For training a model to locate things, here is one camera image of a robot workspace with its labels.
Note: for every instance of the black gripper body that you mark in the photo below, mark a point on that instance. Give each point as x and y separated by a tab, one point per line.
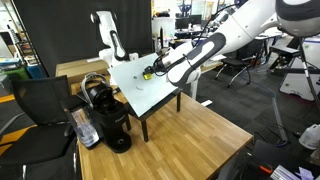
160	66

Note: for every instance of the black backdrop curtain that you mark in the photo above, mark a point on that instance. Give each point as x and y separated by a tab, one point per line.
66	30

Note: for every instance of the yellow smiley eraser sponge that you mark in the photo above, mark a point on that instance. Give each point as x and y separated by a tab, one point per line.
147	76

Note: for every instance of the small black stand table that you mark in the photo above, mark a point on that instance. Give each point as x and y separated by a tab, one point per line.
145	130

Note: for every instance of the teal storage bin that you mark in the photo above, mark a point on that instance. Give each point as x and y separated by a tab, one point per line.
33	70

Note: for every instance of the grey metal pole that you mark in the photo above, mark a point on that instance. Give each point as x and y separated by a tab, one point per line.
279	116

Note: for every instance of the black coffee machine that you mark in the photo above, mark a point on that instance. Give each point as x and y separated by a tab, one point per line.
110	123

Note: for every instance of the large flat cardboard box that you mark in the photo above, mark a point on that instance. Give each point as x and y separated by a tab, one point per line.
80	68

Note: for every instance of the idle white robot arm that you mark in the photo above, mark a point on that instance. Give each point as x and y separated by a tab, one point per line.
111	36

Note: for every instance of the white drawing board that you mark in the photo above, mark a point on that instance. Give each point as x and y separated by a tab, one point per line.
143	90

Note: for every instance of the white plastic jug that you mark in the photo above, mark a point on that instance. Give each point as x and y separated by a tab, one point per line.
310	136

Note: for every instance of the black mesh office chair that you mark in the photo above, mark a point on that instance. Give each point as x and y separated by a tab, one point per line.
36	100

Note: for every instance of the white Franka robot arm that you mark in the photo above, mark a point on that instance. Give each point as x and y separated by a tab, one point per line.
233	26

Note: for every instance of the white floor panel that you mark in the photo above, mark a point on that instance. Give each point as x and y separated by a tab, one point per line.
300	86

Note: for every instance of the white metal table foot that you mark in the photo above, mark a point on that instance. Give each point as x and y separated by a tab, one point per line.
194	91

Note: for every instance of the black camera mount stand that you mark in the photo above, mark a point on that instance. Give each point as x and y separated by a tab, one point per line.
286	50

